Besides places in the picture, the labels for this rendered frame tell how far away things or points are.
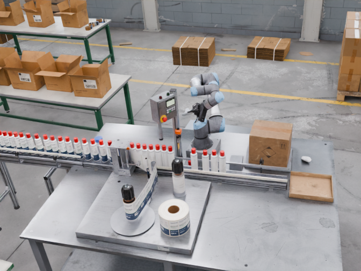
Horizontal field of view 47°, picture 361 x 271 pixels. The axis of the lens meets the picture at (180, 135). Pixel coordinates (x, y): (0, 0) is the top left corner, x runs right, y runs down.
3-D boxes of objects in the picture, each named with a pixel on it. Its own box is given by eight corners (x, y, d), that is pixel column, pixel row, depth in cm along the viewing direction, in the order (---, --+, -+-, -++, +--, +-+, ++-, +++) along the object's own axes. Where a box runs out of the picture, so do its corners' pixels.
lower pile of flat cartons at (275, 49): (246, 58, 717) (246, 46, 705) (254, 46, 757) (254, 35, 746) (283, 62, 693) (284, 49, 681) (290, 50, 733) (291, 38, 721)
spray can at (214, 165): (210, 173, 319) (209, 152, 308) (211, 169, 323) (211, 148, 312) (217, 174, 318) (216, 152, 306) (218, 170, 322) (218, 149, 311)
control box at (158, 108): (152, 120, 313) (149, 98, 303) (169, 112, 322) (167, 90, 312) (160, 125, 307) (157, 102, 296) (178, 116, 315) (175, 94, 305)
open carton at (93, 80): (68, 100, 460) (60, 69, 439) (88, 80, 500) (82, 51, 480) (100, 102, 450) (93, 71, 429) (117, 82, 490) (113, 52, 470)
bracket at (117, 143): (109, 147, 313) (109, 146, 312) (114, 139, 322) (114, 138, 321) (125, 149, 310) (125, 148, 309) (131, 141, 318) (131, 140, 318)
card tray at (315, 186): (288, 197, 298) (289, 193, 296) (290, 175, 319) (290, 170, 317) (332, 202, 291) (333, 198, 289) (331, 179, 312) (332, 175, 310)
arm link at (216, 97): (224, 92, 315) (225, 101, 310) (213, 99, 321) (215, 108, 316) (217, 88, 310) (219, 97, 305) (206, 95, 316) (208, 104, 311)
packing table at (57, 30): (-9, 70, 752) (-24, 28, 710) (19, 53, 814) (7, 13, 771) (95, 81, 679) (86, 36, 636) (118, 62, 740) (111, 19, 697)
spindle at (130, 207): (124, 222, 280) (117, 190, 265) (128, 213, 287) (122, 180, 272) (136, 223, 278) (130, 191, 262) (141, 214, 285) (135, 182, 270)
